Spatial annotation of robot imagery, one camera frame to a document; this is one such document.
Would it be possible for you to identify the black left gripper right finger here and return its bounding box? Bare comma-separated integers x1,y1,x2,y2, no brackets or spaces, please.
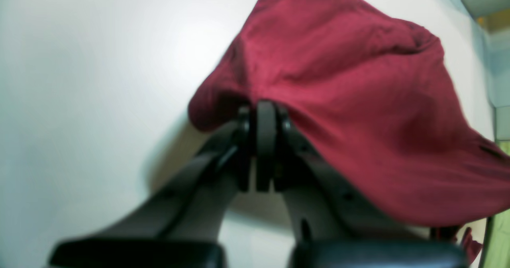
266,101,469,268

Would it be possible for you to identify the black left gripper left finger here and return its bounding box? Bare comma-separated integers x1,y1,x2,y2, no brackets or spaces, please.
49,101,267,268

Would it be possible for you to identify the green cloth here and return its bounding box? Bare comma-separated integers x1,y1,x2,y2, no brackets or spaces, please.
478,141,510,268

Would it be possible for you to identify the dark red t-shirt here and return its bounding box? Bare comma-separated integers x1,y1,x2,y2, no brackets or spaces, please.
188,0,510,265

